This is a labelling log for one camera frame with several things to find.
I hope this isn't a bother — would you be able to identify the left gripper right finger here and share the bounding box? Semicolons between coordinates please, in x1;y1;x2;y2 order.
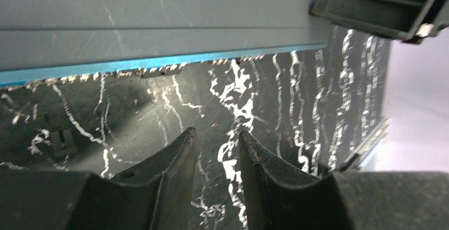
239;131;448;229

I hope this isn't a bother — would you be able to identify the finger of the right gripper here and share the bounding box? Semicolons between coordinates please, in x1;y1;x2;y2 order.
310;0;448;45

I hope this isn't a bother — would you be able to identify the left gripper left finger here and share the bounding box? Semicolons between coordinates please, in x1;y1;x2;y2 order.
1;127;197;229

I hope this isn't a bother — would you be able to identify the small grey plug module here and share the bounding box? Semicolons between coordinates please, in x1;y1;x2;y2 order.
50;129;78;158

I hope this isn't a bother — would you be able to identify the large dark network switch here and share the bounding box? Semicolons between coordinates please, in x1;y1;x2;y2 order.
1;0;331;85

